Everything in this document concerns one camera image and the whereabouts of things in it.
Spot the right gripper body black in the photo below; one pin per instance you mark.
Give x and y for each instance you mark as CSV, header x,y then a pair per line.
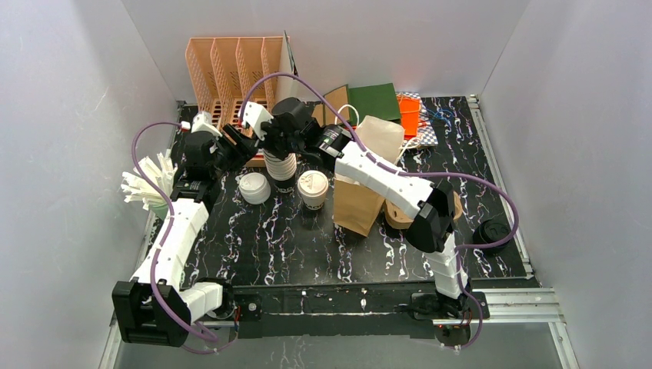
x,y
277,141

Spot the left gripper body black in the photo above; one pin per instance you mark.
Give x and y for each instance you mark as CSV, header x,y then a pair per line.
x,y
233,144

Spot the stack of paper cups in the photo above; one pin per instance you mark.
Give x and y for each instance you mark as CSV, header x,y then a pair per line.
x,y
282,171

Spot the single white lid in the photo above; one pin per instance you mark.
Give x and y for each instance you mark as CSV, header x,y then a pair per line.
x,y
313,183

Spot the single paper cup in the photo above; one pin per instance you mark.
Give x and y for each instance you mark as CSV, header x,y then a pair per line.
x,y
313,203

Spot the tan paper bag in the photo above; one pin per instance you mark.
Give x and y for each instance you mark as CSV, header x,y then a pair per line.
x,y
367,175

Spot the cardboard two-cup carrier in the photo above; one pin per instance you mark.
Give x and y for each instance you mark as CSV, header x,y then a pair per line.
x,y
398,220

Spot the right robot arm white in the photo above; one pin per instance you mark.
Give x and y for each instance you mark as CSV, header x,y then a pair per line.
x,y
432,229

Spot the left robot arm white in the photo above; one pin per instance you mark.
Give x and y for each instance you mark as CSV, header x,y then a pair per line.
x,y
151,307

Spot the brown kraft paper bag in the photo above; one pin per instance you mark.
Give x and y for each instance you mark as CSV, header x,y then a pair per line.
x,y
319,114

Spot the white folder in organizer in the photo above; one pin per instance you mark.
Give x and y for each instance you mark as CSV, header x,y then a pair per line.
x,y
286,86

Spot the stack of white lids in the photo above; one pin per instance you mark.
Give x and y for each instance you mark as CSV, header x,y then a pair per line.
x,y
254,188

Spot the green cup holder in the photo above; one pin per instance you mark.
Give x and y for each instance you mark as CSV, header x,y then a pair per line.
x,y
160,210

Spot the white wrapped straws bundle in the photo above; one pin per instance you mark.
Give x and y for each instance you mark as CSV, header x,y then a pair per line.
x,y
159,173

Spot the pink desk file organizer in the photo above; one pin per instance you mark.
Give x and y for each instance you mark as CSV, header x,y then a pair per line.
x,y
223,70

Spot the dark green paper bag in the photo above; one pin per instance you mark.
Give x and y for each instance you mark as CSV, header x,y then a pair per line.
x,y
379,101

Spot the orange paper bag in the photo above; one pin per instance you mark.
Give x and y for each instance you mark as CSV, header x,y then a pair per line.
x,y
410,109

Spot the black round lid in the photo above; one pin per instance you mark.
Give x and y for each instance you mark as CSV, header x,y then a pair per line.
x,y
491,231

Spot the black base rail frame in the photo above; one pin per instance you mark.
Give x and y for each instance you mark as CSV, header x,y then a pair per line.
x,y
515,324

